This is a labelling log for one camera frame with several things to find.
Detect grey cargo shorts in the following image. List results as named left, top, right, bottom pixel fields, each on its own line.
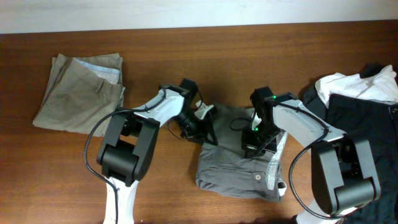
left=196, top=103, right=288, bottom=202

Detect beige shorts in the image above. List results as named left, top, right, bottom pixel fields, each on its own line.
left=32, top=54, right=125, bottom=134

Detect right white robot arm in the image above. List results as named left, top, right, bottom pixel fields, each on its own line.
left=242, top=86, right=381, bottom=223

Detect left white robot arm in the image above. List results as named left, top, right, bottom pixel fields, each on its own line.
left=96, top=79, right=218, bottom=223

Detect black garment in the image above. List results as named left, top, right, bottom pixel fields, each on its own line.
left=300, top=63, right=397, bottom=223

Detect white shirt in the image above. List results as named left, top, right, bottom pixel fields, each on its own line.
left=315, top=65, right=397, bottom=108

